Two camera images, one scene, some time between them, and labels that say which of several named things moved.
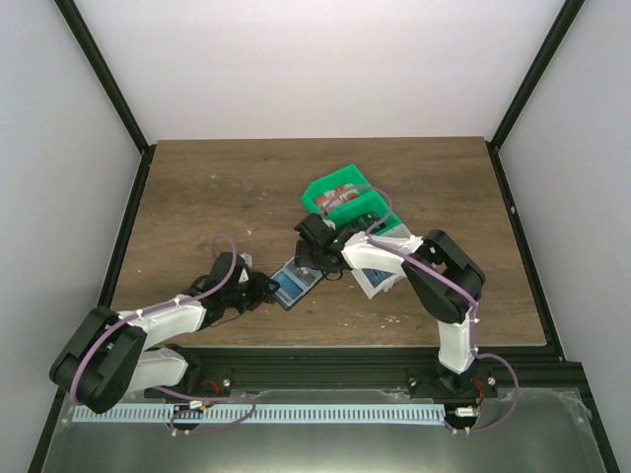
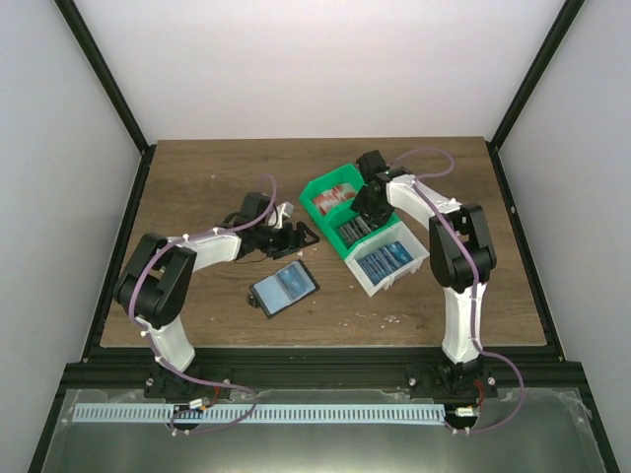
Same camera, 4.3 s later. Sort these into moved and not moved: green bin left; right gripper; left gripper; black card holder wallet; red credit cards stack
Moved: black card holder wallet; right gripper; left gripper
Not moved: red credit cards stack; green bin left
